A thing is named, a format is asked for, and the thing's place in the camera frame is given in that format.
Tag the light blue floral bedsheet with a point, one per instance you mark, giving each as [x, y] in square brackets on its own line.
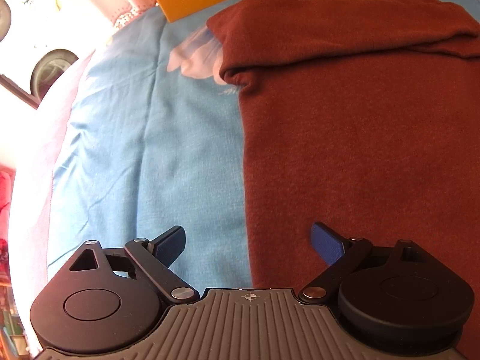
[154, 139]

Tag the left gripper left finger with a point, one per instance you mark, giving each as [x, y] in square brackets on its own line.
[154, 257]

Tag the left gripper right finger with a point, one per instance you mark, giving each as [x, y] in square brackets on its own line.
[342, 257]

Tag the white washing machine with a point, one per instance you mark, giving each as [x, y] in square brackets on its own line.
[41, 39]

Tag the dark red knit sweater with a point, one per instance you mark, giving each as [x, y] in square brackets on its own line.
[361, 114]

